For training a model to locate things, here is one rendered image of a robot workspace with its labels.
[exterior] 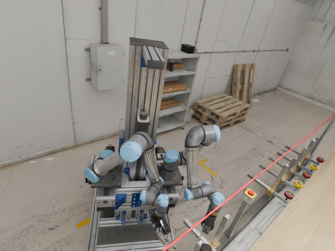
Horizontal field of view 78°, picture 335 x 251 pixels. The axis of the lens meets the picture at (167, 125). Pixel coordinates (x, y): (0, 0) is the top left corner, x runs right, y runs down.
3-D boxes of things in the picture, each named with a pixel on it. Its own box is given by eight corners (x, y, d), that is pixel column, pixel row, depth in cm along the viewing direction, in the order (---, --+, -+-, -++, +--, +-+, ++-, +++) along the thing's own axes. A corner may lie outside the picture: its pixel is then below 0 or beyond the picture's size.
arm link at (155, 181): (138, 125, 139) (153, 183, 158) (129, 133, 130) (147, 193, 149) (153, 125, 134) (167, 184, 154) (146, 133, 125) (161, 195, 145)
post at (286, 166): (264, 197, 222) (284, 163, 197) (266, 195, 224) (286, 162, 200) (267, 199, 220) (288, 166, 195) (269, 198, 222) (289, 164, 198)
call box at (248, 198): (240, 198, 152) (244, 191, 148) (245, 194, 157) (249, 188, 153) (248, 205, 148) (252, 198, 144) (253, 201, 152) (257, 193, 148)
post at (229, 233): (225, 234, 175) (243, 198, 152) (228, 231, 178) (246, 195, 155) (229, 238, 172) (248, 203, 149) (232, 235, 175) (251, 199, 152)
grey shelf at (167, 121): (136, 129, 417) (144, 49, 338) (170, 119, 472) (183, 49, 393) (149, 140, 390) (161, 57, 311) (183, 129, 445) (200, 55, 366)
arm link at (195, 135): (188, 127, 127) (189, 204, 131) (203, 126, 131) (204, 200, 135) (180, 125, 137) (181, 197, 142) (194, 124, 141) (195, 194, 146)
